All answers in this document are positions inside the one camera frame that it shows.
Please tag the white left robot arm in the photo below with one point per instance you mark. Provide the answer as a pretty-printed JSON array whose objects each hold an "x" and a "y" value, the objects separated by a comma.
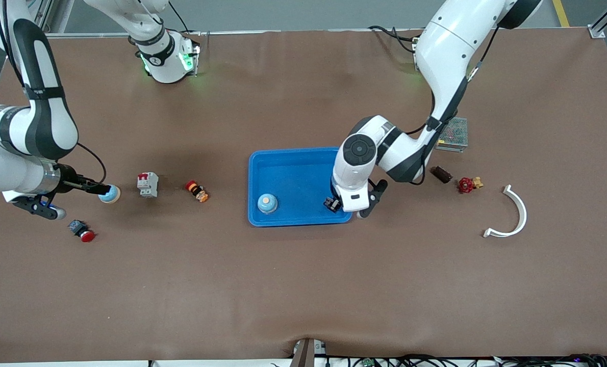
[{"x": 446, "y": 46}]

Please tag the metal mesh power supply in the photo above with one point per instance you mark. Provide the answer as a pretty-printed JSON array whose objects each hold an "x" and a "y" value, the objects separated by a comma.
[{"x": 456, "y": 135}]

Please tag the brown table cover sheet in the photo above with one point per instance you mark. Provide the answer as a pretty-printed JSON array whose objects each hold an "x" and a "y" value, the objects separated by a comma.
[{"x": 303, "y": 280}]

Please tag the grey table edge bracket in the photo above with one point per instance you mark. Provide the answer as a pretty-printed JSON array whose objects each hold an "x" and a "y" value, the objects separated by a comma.
[{"x": 308, "y": 354}]

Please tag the orange red emergency stop button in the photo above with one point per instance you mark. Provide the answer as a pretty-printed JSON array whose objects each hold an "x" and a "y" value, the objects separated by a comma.
[{"x": 197, "y": 191}]

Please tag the blue plastic tray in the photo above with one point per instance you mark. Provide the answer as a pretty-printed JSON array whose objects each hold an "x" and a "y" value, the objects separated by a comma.
[{"x": 293, "y": 178}]

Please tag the white curved plastic bracket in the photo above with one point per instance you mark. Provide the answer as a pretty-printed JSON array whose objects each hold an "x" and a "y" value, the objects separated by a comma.
[{"x": 497, "y": 235}]

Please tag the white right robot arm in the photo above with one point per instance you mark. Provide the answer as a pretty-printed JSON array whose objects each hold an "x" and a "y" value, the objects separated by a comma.
[{"x": 7, "y": 168}]

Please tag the dark brown cylindrical capacitor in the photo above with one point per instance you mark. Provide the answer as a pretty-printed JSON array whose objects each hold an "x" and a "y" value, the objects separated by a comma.
[
  {"x": 330, "y": 204},
  {"x": 441, "y": 174}
]

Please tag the white circuit breaker red switch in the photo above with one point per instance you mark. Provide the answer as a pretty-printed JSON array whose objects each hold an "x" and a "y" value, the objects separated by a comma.
[{"x": 148, "y": 184}]

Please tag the blue dome call bell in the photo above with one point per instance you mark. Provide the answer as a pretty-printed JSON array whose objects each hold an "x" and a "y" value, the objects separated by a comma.
[
  {"x": 267, "y": 204},
  {"x": 110, "y": 198}
]

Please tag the red mushroom push button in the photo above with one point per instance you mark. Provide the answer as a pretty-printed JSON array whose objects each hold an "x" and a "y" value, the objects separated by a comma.
[{"x": 81, "y": 231}]

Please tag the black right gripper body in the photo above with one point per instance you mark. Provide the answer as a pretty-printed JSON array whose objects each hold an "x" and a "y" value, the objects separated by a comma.
[{"x": 70, "y": 180}]

